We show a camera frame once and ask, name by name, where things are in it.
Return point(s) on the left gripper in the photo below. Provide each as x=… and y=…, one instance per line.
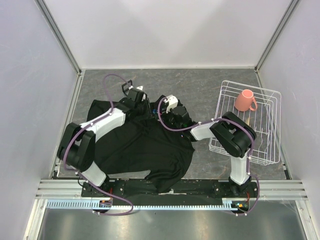
x=146, y=102

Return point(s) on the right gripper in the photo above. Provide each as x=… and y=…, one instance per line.
x=165, y=116

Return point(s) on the black polo shirt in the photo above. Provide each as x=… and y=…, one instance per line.
x=143, y=144

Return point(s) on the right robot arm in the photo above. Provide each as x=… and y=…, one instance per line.
x=234, y=135

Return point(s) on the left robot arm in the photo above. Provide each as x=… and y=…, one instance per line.
x=78, y=143

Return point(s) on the black phone stand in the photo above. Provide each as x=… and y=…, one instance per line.
x=126, y=87

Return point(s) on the pink mug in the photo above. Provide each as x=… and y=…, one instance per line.
x=246, y=101

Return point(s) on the beige object in basket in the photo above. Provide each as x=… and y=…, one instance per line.
x=247, y=121

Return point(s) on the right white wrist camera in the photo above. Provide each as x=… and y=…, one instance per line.
x=170, y=103

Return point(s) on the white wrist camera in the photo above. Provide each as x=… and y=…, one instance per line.
x=140, y=88
x=170, y=103

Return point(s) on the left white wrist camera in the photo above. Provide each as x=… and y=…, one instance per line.
x=140, y=88

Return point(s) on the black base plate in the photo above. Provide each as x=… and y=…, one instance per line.
x=188, y=191

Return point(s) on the white wire basket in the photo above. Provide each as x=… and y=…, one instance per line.
x=265, y=121

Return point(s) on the slotted cable duct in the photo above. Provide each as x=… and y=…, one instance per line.
x=95, y=204

